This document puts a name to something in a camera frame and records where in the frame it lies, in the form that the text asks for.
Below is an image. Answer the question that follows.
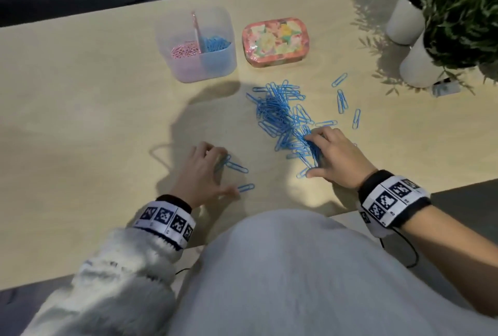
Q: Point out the right marker wristband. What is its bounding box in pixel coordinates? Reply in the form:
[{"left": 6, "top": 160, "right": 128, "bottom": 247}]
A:
[{"left": 357, "top": 170, "right": 432, "bottom": 239}]

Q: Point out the person's left hand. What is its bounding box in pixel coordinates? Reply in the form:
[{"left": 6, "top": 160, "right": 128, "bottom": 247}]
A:
[{"left": 168, "top": 142, "right": 241, "bottom": 210}]

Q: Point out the person's left forearm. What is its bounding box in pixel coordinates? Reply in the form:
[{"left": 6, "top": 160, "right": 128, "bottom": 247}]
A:
[{"left": 21, "top": 227, "right": 184, "bottom": 336}]

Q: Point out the small clear plastic tag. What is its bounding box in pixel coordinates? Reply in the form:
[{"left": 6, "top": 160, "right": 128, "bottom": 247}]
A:
[{"left": 432, "top": 79, "right": 462, "bottom": 98}]

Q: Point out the heap of stored blue clips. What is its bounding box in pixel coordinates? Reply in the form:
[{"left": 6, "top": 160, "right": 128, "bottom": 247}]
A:
[{"left": 200, "top": 35, "right": 233, "bottom": 53}]

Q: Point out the pile of blue paper clips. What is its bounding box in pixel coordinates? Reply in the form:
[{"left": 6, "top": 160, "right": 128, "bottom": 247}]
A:
[{"left": 246, "top": 80, "right": 352, "bottom": 171}]

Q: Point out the person's right hand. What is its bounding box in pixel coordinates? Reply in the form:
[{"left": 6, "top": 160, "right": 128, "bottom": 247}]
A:
[{"left": 305, "top": 126, "right": 379, "bottom": 191}]

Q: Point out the left marker wristband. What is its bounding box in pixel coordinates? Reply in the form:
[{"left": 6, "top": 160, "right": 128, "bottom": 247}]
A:
[{"left": 132, "top": 194, "right": 196, "bottom": 251}]

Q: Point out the heap of pink paper clips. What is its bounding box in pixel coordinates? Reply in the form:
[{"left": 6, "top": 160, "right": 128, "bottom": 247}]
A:
[{"left": 170, "top": 41, "right": 202, "bottom": 61}]

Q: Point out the marker wristband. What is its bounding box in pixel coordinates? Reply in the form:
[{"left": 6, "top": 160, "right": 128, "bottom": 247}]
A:
[
  {"left": 357, "top": 170, "right": 432, "bottom": 239},
  {"left": 132, "top": 194, "right": 196, "bottom": 251}
]

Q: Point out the pink floral tin box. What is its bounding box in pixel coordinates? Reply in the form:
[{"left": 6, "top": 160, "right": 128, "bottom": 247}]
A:
[{"left": 241, "top": 17, "right": 308, "bottom": 68}]

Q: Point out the person's right forearm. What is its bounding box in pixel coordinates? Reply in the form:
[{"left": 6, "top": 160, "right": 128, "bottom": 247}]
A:
[{"left": 389, "top": 203, "right": 498, "bottom": 311}]

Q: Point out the green leafy plant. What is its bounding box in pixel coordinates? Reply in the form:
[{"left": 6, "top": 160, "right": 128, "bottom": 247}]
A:
[{"left": 392, "top": 0, "right": 498, "bottom": 76}]

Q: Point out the clear divided plastic container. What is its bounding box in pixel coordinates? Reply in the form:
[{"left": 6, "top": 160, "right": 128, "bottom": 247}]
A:
[{"left": 156, "top": 6, "right": 237, "bottom": 84}]

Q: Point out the white plant pot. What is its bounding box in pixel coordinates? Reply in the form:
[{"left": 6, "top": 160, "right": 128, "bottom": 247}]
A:
[
  {"left": 386, "top": 0, "right": 427, "bottom": 45},
  {"left": 399, "top": 31, "right": 445, "bottom": 89}
]

